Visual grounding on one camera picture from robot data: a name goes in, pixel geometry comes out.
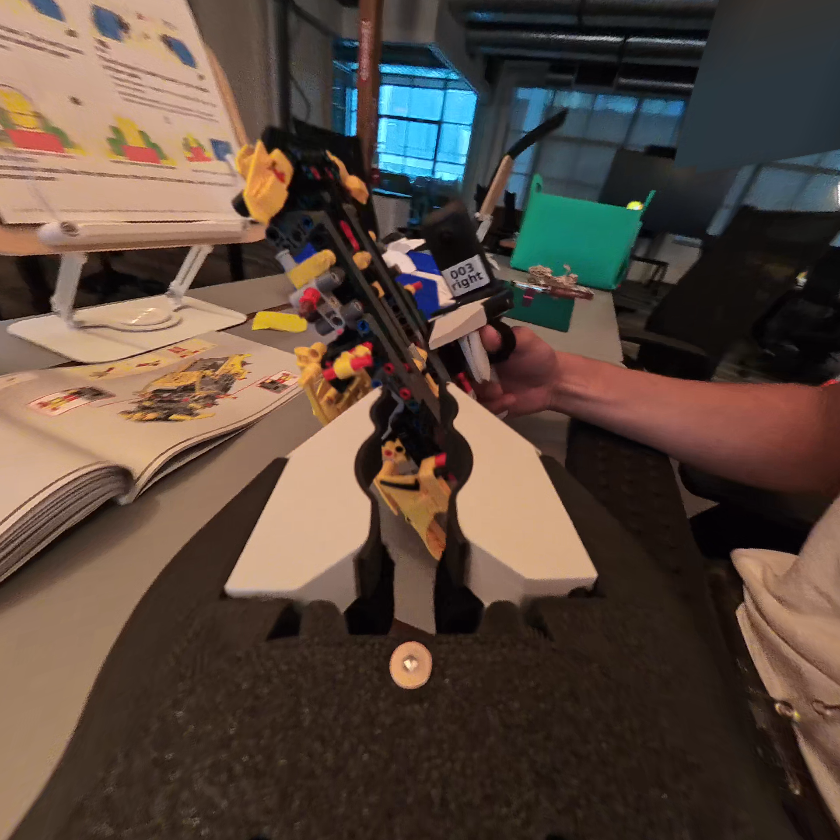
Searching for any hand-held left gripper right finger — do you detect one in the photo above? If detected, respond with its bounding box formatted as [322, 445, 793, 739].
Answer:
[438, 384, 599, 605]

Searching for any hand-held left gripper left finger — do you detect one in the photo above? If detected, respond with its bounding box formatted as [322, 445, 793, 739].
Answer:
[223, 387, 395, 602]

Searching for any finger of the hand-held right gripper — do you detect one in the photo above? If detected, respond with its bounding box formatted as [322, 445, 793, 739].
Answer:
[427, 304, 491, 353]

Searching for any yellow black brick car model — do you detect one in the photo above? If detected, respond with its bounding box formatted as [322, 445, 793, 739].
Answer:
[233, 128, 473, 562]

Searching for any person's right forearm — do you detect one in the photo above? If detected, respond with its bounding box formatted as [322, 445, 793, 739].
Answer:
[551, 357, 840, 501]

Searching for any grey desk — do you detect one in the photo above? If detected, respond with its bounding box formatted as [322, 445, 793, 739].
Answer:
[0, 256, 624, 828]

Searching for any person's right hand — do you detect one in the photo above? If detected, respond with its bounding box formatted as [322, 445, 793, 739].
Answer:
[472, 323, 560, 419]

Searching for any blue plastic bin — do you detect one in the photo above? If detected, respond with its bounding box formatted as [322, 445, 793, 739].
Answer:
[381, 238, 457, 322]

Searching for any black dimpled chair armrest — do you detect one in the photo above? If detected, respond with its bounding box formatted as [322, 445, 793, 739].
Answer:
[566, 419, 698, 560]

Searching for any green plastic bin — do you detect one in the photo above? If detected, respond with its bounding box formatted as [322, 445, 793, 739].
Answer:
[511, 172, 657, 291]

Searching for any open instruction booklet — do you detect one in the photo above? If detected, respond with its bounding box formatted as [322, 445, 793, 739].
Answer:
[0, 330, 311, 583]

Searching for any white wooden book stand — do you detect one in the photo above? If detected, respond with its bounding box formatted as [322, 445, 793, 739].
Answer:
[0, 46, 268, 366]

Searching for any black office chair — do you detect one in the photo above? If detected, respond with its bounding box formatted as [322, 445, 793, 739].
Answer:
[620, 203, 840, 385]

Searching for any person in beige shirt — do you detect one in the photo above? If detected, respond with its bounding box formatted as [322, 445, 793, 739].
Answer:
[730, 497, 840, 818]

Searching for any printed instruction sheet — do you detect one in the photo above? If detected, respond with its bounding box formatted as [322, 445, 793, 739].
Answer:
[0, 0, 245, 225]

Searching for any brown wooden post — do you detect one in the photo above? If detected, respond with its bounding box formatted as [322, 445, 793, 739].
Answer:
[356, 0, 386, 193]

